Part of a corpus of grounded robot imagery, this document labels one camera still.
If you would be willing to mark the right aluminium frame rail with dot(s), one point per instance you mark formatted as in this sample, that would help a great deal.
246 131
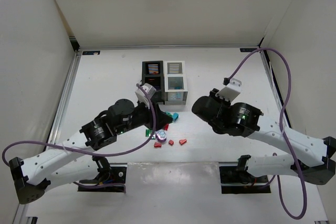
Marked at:
280 99

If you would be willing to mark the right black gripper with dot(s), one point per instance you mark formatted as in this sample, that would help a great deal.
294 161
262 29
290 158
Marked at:
203 108

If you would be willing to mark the green plate lego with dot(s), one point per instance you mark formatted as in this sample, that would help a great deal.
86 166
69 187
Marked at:
148 133

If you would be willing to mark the red flat lego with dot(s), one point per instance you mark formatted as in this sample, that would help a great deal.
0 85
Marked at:
166 127

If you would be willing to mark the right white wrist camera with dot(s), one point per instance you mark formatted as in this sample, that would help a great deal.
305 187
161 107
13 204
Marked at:
231 90

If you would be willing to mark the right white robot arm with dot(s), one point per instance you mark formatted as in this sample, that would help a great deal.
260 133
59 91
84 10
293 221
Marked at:
302 154

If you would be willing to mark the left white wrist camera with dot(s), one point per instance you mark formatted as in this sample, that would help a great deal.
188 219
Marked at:
143 94

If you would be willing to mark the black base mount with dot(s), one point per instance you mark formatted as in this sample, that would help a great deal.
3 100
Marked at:
112 182
235 182

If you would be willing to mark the red curved lego right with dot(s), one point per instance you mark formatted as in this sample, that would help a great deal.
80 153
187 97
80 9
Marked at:
182 141

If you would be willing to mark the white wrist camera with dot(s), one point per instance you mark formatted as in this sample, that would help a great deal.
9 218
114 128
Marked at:
143 94
231 90

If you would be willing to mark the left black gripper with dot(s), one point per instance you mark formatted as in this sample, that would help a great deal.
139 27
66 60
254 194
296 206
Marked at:
157 116

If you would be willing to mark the white slotted container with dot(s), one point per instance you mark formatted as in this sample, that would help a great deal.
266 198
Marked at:
175 83

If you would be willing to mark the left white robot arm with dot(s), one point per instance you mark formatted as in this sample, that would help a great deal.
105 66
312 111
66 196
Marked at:
77 158

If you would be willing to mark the blue square lego tilted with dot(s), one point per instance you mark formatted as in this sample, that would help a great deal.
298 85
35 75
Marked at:
175 116

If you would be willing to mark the aluminium frame rail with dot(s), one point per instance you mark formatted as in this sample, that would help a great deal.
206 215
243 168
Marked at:
280 99
64 99

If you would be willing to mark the purple lotus flower lego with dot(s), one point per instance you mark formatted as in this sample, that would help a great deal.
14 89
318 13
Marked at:
160 136

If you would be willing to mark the right blue label sticker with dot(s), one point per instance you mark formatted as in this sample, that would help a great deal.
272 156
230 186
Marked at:
247 49

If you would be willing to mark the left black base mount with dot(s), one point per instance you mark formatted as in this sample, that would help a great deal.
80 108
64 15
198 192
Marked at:
112 182

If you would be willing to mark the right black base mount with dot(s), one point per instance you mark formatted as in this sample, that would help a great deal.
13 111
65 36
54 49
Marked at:
235 182

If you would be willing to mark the black slotted container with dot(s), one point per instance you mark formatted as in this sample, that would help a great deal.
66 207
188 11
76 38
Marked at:
153 74

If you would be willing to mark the left aluminium frame rail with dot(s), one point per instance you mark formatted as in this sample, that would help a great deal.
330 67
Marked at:
64 99

